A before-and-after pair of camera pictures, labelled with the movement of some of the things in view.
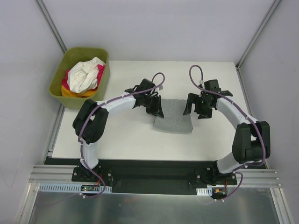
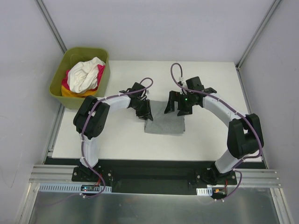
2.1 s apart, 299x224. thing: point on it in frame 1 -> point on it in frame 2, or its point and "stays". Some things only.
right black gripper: x=196 y=105 -> x=178 y=102
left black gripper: x=152 y=104 -> x=145 y=109
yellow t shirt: x=66 y=92 stays
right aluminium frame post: x=272 y=9 stays
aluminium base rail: x=53 y=173 stays
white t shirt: x=82 y=75 stays
